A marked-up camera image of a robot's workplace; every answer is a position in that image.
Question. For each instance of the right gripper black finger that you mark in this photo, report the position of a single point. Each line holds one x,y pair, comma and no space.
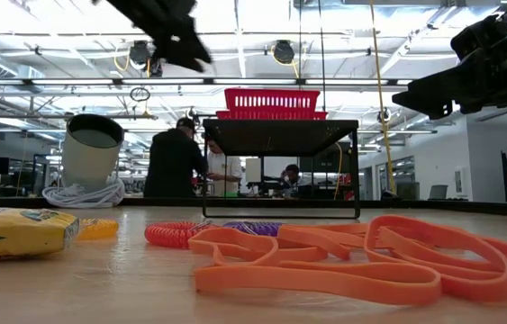
478,38
442,94

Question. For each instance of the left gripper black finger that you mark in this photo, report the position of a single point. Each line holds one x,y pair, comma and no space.
181,56
185,38

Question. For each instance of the yellow crayon pack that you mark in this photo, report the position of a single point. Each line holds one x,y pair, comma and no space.
14,234

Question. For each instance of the grey office chair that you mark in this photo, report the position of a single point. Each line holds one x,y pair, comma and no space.
437,192

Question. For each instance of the red plastic slotted basket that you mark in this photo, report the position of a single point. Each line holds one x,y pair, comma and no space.
323,115
271,100
220,115

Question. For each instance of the person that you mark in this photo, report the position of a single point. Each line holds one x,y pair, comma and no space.
223,168
172,166
292,173

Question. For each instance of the black perforated metal riser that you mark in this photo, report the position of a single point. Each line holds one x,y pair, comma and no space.
280,137

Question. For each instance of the white cup with dark inside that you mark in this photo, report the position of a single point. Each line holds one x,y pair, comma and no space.
88,162

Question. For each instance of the black aluminium table frame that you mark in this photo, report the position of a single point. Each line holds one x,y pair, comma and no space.
167,202

